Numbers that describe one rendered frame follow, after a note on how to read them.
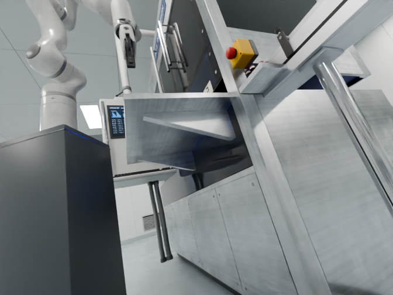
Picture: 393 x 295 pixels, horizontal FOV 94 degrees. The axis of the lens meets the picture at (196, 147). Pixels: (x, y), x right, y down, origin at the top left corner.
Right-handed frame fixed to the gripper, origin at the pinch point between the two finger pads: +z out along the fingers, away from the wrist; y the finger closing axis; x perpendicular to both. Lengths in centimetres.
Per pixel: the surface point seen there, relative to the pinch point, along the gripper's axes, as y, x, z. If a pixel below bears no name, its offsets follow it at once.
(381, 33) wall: 64, -495, -165
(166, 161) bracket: 48, -17, 29
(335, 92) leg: -33, -49, 39
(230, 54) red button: -18.8, -31.6, 12.4
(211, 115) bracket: -2.3, -27.0, 26.8
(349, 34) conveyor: -40, -52, 26
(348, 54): -12, -123, -2
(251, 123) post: -12, -35, 37
